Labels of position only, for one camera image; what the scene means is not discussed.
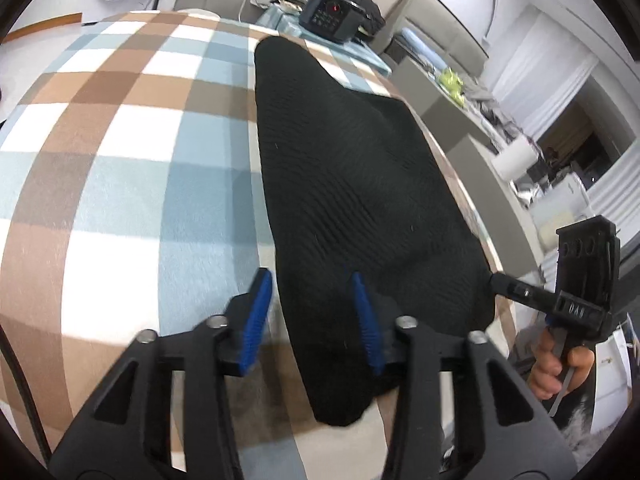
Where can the paper towel roll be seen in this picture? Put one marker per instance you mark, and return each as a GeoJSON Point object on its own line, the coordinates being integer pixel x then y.
{"type": "Point", "coordinates": [512, 159]}

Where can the round white stool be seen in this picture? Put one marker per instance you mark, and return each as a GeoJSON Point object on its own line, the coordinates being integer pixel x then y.
{"type": "Point", "coordinates": [200, 13]}

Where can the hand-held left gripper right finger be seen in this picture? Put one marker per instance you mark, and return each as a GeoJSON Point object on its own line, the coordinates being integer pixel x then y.
{"type": "Point", "coordinates": [367, 325]}

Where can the grey square stool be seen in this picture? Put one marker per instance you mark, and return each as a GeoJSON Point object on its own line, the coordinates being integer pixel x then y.
{"type": "Point", "coordinates": [430, 95]}

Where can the blue pillow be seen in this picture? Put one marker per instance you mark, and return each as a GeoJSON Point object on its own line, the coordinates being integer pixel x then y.
{"type": "Point", "coordinates": [422, 45]}

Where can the person's right hand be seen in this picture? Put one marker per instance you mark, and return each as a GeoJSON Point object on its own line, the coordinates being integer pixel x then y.
{"type": "Point", "coordinates": [545, 365]}

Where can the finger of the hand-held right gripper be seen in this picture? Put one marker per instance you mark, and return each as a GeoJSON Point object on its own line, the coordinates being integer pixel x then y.
{"type": "Point", "coordinates": [520, 290]}

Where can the person's right forearm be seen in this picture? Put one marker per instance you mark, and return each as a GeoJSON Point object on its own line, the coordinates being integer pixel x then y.
{"type": "Point", "coordinates": [577, 425]}

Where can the white curtain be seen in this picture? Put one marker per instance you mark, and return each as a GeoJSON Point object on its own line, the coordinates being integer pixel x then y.
{"type": "Point", "coordinates": [540, 70]}

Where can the grey duvet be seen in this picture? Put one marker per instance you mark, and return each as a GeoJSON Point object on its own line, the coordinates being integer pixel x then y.
{"type": "Point", "coordinates": [492, 110]}

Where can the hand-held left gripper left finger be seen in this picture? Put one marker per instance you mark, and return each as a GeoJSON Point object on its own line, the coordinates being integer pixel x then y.
{"type": "Point", "coordinates": [255, 320]}

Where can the black knit sweater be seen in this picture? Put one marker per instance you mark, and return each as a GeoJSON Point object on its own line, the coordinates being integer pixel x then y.
{"type": "Point", "coordinates": [350, 185]}

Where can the blue checked side table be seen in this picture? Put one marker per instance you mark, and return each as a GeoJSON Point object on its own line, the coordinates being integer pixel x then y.
{"type": "Point", "coordinates": [370, 57]}

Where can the brown blue checked tablecloth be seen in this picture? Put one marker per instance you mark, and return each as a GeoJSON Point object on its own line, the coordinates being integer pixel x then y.
{"type": "Point", "coordinates": [125, 185]}

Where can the black pressure cooker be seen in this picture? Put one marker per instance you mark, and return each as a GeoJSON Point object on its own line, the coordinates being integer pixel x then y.
{"type": "Point", "coordinates": [327, 15]}

